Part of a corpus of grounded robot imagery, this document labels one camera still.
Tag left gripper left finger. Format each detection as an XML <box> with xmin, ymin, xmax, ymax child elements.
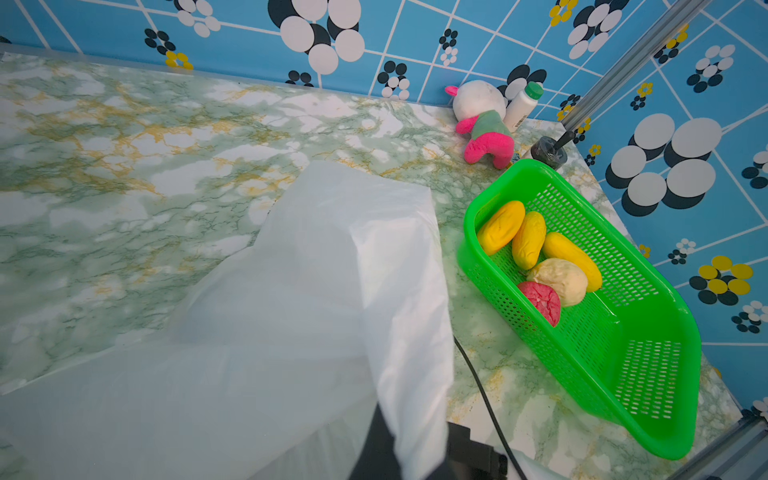
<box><xmin>348</xmin><ymin>405</ymin><xmax>401</xmax><ymax>480</ymax></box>

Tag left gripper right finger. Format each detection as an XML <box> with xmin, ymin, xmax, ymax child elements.
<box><xmin>428</xmin><ymin>422</ymin><xmax>508</xmax><ymax>480</ymax></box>

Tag white plastic bag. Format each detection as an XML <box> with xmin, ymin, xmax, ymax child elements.
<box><xmin>1</xmin><ymin>162</ymin><xmax>454</xmax><ymax>479</ymax></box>

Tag red round fruit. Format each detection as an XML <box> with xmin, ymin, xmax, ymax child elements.
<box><xmin>518</xmin><ymin>281</ymin><xmax>562</xmax><ymax>327</ymax></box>

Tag beige round fruit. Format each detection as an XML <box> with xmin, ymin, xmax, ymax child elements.
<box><xmin>526</xmin><ymin>258</ymin><xmax>588</xmax><ymax>307</ymax></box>

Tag long yellow fruit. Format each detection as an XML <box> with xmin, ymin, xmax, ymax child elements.
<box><xmin>543</xmin><ymin>232</ymin><xmax>603</xmax><ymax>293</ymax></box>

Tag yellow corn-like fruit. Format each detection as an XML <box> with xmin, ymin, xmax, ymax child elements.
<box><xmin>511</xmin><ymin>211</ymin><xmax>547</xmax><ymax>271</ymax></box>

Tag green plastic basket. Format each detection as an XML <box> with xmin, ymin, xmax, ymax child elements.
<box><xmin>457</xmin><ymin>159</ymin><xmax>702</xmax><ymax>460</ymax></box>

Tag jar with black lid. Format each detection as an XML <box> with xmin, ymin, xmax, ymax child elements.
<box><xmin>530</xmin><ymin>131</ymin><xmax>575</xmax><ymax>170</ymax></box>

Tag white bottle green cap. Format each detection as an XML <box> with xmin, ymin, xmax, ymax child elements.
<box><xmin>504</xmin><ymin>82</ymin><xmax>544</xmax><ymax>133</ymax></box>

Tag pink white plush toy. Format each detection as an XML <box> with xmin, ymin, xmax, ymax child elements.
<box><xmin>444</xmin><ymin>80</ymin><xmax>515</xmax><ymax>170</ymax></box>

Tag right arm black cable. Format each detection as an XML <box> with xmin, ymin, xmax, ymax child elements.
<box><xmin>452</xmin><ymin>335</ymin><xmax>529</xmax><ymax>480</ymax></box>

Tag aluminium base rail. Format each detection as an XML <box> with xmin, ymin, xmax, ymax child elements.
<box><xmin>668</xmin><ymin>417</ymin><xmax>768</xmax><ymax>480</ymax></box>

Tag right aluminium frame post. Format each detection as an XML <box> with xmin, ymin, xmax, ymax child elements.
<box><xmin>561</xmin><ymin>0</ymin><xmax>710</xmax><ymax>131</ymax></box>

